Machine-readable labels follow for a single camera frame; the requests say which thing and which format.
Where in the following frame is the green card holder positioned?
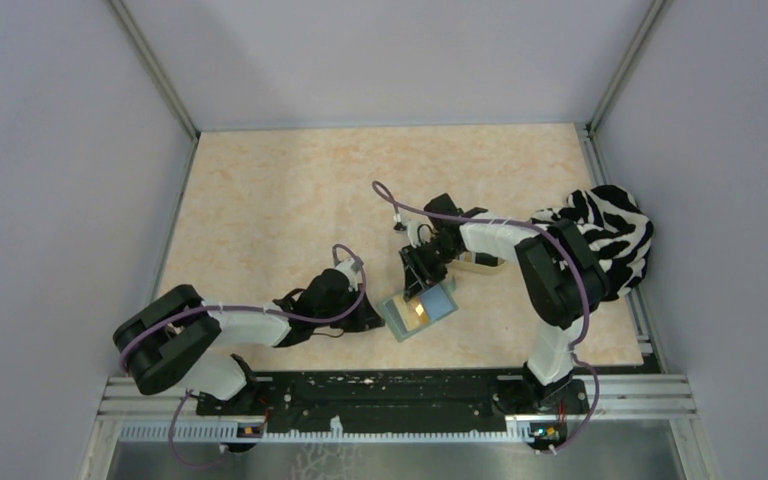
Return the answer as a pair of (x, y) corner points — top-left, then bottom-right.
(376, 279), (458, 342)

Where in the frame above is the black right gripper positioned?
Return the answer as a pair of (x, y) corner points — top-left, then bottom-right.
(399, 237), (463, 302)

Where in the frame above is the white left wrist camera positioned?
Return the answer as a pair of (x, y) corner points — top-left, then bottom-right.
(334, 256), (366, 291)

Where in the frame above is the cream oval card tray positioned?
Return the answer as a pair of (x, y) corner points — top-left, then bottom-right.
(449, 251), (505, 275)

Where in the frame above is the gold card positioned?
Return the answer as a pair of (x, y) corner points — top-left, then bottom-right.
(399, 297), (431, 332)

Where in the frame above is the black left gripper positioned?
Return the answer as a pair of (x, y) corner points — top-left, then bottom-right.
(315, 282), (385, 332)

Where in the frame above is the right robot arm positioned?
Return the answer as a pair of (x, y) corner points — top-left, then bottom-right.
(399, 194), (610, 412)

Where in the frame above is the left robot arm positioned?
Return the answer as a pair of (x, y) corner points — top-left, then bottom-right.
(112, 267), (384, 414)

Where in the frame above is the zebra striped cloth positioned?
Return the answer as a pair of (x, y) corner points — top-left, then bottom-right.
(530, 184), (654, 301)

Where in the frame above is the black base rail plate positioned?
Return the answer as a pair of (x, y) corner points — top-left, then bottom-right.
(196, 368), (590, 434)

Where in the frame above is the aluminium frame rail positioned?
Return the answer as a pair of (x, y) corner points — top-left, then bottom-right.
(95, 374), (698, 425)

